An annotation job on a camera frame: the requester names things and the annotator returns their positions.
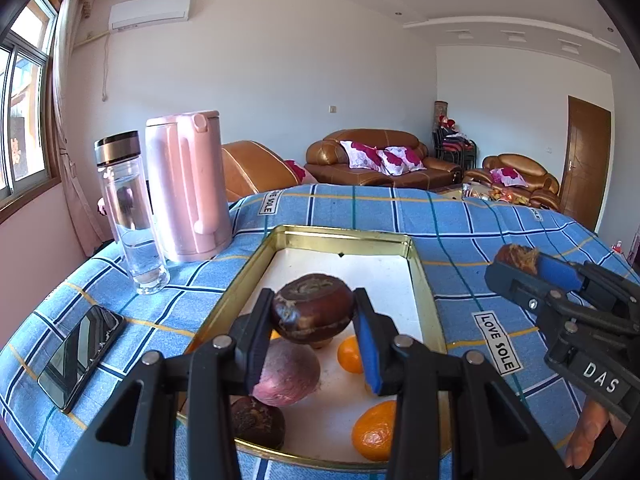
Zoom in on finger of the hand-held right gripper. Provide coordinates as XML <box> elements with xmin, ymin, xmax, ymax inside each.
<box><xmin>484</xmin><ymin>260</ymin><xmax>571</xmax><ymax>332</ymax></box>
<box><xmin>537</xmin><ymin>252</ymin><xmax>640</xmax><ymax>335</ymax></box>

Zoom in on red flower pillow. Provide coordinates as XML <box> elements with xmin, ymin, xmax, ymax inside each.
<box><xmin>285</xmin><ymin>159</ymin><xmax>317</xmax><ymax>184</ymax></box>

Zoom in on clear glass water bottle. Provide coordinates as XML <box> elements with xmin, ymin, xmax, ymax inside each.
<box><xmin>94</xmin><ymin>130</ymin><xmax>171</xmax><ymax>296</ymax></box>

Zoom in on white pillow red flowers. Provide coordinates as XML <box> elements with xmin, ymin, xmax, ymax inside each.
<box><xmin>490</xmin><ymin>166</ymin><xmax>528</xmax><ymax>188</ymax></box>
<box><xmin>340</xmin><ymin>140</ymin><xmax>382</xmax><ymax>169</ymax></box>
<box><xmin>376</xmin><ymin>147</ymin><xmax>426</xmax><ymax>177</ymax></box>

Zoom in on person's right hand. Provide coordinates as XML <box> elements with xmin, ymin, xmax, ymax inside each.
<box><xmin>564</xmin><ymin>400</ymin><xmax>628</xmax><ymax>470</ymax></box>

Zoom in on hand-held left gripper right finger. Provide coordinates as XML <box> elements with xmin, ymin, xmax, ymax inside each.
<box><xmin>354</xmin><ymin>288</ymin><xmax>556</xmax><ymax>480</ymax></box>

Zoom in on brown wooden door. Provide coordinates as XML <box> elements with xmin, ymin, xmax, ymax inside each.
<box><xmin>559</xmin><ymin>95</ymin><xmax>612</xmax><ymax>233</ymax></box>

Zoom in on small tan brown fruit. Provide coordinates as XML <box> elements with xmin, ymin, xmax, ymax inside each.
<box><xmin>495</xmin><ymin>243</ymin><xmax>541</xmax><ymax>276</ymax></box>

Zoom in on gold rectangular tin tray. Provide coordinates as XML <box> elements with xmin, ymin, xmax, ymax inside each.
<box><xmin>176</xmin><ymin>225</ymin><xmax>448</xmax><ymax>471</ymax></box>

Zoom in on brown leather three-seat sofa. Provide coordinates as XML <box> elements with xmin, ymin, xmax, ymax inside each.
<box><xmin>305</xmin><ymin>129</ymin><xmax>463</xmax><ymax>190</ymax></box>

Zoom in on dark brown water chestnut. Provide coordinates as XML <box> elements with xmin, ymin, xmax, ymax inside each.
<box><xmin>271</xmin><ymin>273</ymin><xmax>355</xmax><ymax>348</ymax></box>
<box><xmin>231</xmin><ymin>396</ymin><xmax>287</xmax><ymax>451</ymax></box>

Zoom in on brown leather armchair white piping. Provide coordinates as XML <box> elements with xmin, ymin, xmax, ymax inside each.
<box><xmin>221</xmin><ymin>141</ymin><xmax>318</xmax><ymax>203</ymax></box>

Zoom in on window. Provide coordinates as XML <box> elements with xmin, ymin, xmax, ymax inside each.
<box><xmin>0</xmin><ymin>0</ymin><xmax>63</xmax><ymax>201</ymax></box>

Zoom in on black smartphone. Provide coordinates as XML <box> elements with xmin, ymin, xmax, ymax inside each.
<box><xmin>37</xmin><ymin>304</ymin><xmax>127</xmax><ymax>414</ymax></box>

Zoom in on stacked dark chairs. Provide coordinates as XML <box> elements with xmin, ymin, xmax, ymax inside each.
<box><xmin>432</xmin><ymin>125</ymin><xmax>477</xmax><ymax>171</ymax></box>

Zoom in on cluttered coffee table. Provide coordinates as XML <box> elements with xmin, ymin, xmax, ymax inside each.
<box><xmin>432</xmin><ymin>182</ymin><xmax>531</xmax><ymax>206</ymax></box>

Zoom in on blue plaid tablecloth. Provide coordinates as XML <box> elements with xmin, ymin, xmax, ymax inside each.
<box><xmin>0</xmin><ymin>183</ymin><xmax>640</xmax><ymax>480</ymax></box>

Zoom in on beige curtain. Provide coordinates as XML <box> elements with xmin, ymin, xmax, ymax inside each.
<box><xmin>52</xmin><ymin>0</ymin><xmax>116</xmax><ymax>256</ymax></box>

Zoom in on white wall air conditioner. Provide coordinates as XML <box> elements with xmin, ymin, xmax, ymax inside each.
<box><xmin>108</xmin><ymin>0</ymin><xmax>192</xmax><ymax>32</ymax></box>

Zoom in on brown leather tufted armchair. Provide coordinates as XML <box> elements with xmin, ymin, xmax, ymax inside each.
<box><xmin>465</xmin><ymin>153</ymin><xmax>561</xmax><ymax>210</ymax></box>

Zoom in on pink electric kettle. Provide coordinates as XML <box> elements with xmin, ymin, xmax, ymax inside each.
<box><xmin>145</xmin><ymin>110</ymin><xmax>233</xmax><ymax>263</ymax></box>

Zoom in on air conditioner pipe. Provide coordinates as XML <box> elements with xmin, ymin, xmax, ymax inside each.
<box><xmin>101</xmin><ymin>32</ymin><xmax>112</xmax><ymax>102</ymax></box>

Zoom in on purple passion fruit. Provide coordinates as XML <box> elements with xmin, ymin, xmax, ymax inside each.
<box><xmin>252</xmin><ymin>340</ymin><xmax>321</xmax><ymax>407</ymax></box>

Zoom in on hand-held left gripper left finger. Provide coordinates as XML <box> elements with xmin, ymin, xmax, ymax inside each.
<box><xmin>57</xmin><ymin>288</ymin><xmax>275</xmax><ymax>480</ymax></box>

